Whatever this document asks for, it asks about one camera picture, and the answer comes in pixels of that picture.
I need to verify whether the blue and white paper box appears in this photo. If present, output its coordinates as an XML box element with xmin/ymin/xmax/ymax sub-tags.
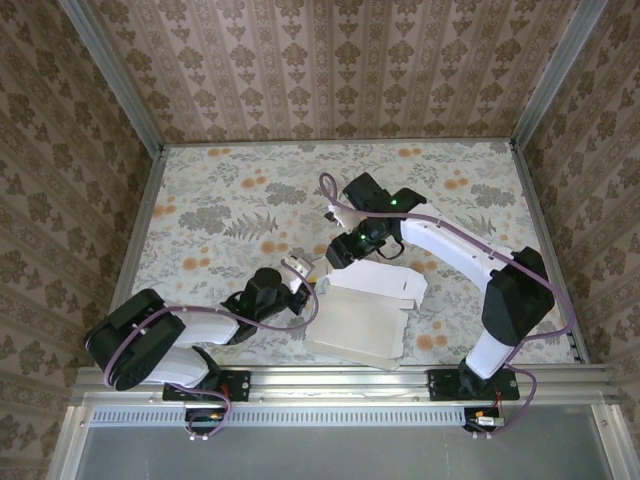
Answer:
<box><xmin>302</xmin><ymin>259</ymin><xmax>429</xmax><ymax>372</ymax></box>

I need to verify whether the floral tablecloth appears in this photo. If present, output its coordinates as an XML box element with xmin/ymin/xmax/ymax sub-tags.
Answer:
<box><xmin>119</xmin><ymin>142</ymin><xmax>584</xmax><ymax>369</ymax></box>

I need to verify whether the black connector board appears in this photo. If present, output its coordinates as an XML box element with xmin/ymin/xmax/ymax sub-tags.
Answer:
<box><xmin>463</xmin><ymin>407</ymin><xmax>506</xmax><ymax>435</ymax></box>
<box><xmin>184</xmin><ymin>407</ymin><xmax>227</xmax><ymax>435</ymax></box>

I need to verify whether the grey metal front panel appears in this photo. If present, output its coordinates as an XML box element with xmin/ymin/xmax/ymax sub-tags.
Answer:
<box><xmin>47</xmin><ymin>404</ymin><xmax>629</xmax><ymax>480</ymax></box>

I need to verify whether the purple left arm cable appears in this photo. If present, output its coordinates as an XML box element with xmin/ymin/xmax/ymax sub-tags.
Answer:
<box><xmin>102</xmin><ymin>279</ymin><xmax>322</xmax><ymax>442</ymax></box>

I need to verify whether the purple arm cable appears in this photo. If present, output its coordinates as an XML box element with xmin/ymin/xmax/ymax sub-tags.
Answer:
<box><xmin>318</xmin><ymin>172</ymin><xmax>576</xmax><ymax>442</ymax></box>
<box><xmin>102</xmin><ymin>279</ymin><xmax>322</xmax><ymax>442</ymax></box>

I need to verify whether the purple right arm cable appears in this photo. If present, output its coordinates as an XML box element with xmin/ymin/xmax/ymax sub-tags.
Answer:
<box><xmin>318</xmin><ymin>172</ymin><xmax>576</xmax><ymax>442</ymax></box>

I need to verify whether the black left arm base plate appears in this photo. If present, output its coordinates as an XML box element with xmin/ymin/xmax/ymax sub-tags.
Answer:
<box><xmin>162</xmin><ymin>369</ymin><xmax>252</xmax><ymax>402</ymax></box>

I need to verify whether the aluminium front rail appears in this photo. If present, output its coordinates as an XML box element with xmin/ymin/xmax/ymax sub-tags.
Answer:
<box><xmin>69</xmin><ymin>364</ymin><xmax>619</xmax><ymax>406</ymax></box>

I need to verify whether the grey slotted cable duct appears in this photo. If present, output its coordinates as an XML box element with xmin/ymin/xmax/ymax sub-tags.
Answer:
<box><xmin>92</xmin><ymin>405</ymin><xmax>596</xmax><ymax>427</ymax></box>

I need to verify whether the aluminium table side rail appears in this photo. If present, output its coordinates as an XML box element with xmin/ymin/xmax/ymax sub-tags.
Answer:
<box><xmin>112</xmin><ymin>144</ymin><xmax>169</xmax><ymax>321</ymax></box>
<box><xmin>509</xmin><ymin>142</ymin><xmax>589</xmax><ymax>364</ymax></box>

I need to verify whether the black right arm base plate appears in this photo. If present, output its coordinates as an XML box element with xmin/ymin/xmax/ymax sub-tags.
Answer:
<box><xmin>428</xmin><ymin>368</ymin><xmax>521</xmax><ymax>401</ymax></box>

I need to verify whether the aluminium corner post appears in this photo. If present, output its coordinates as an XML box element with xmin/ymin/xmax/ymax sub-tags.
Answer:
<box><xmin>509</xmin><ymin>0</ymin><xmax>611</xmax><ymax>149</ymax></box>
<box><xmin>59</xmin><ymin>0</ymin><xmax>166</xmax><ymax>154</ymax></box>

